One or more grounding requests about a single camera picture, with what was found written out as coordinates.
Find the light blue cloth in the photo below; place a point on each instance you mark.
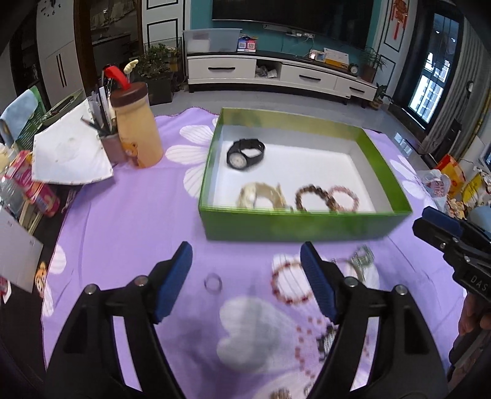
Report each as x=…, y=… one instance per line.
x=21, y=111

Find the lilac pen holder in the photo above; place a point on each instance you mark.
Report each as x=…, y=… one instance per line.
x=113, y=147

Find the small potted plant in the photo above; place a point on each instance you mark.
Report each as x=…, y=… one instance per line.
x=379, y=98

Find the tall potted plant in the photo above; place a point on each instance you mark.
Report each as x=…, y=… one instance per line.
x=372, y=61

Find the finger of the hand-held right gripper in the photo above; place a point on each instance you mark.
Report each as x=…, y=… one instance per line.
x=427, y=230
x=445, y=220

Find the yellow snack bag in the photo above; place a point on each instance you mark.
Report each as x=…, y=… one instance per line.
x=452, y=172

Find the clear storage box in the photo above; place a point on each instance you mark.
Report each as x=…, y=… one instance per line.
x=211, y=40

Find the window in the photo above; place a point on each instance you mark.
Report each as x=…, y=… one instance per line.
x=433, y=76

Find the large potted plant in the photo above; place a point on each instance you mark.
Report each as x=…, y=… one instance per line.
x=157, y=65

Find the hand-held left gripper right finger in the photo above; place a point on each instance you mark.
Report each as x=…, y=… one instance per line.
x=320, y=284

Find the black television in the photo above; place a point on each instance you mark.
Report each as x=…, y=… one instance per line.
x=291, y=15

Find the green cardboard box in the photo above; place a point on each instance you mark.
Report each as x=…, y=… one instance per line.
x=291, y=226

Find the black wrist watch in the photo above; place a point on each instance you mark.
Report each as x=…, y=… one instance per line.
x=234, y=159

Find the white cardboard sheet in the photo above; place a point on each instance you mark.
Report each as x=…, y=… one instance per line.
x=19, y=253

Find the red hanging knot decoration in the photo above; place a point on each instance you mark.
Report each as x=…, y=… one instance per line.
x=399, y=19

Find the grey curtain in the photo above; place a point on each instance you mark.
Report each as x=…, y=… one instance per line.
x=460, y=96

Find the white plastic bag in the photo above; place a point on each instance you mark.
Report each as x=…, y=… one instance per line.
x=433, y=188

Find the pink packet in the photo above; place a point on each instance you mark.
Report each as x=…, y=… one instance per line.
x=34, y=188

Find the white pink device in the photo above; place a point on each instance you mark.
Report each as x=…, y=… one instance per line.
x=317, y=56

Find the beige bottle with brown lid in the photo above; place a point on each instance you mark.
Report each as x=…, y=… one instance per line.
x=138, y=134

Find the white folded paper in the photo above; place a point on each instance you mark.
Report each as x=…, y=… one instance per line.
x=69, y=153

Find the yellow white desk calendar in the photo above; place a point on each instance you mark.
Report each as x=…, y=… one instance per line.
x=335, y=57

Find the green package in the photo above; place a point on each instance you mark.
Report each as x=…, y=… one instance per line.
x=32, y=132

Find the black alarm clock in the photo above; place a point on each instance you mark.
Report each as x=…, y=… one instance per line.
x=353, y=69

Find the purple floral cloth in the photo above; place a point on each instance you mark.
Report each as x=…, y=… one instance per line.
x=134, y=215

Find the white power strip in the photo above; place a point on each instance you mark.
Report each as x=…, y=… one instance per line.
x=301, y=34

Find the silver bangle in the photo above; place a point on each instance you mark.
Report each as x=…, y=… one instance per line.
x=358, y=270

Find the black pencil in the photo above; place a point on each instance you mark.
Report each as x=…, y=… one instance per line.
x=90, y=124

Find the cream topped pen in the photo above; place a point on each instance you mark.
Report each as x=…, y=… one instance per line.
x=131, y=66

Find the person's right hand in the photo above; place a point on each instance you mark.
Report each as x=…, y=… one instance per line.
x=470, y=316

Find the black wall clock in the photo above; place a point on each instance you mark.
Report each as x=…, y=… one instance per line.
x=51, y=5

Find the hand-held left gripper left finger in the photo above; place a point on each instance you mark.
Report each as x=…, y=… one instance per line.
x=176, y=284

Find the white television cabinet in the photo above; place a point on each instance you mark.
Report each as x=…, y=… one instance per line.
x=230, y=69

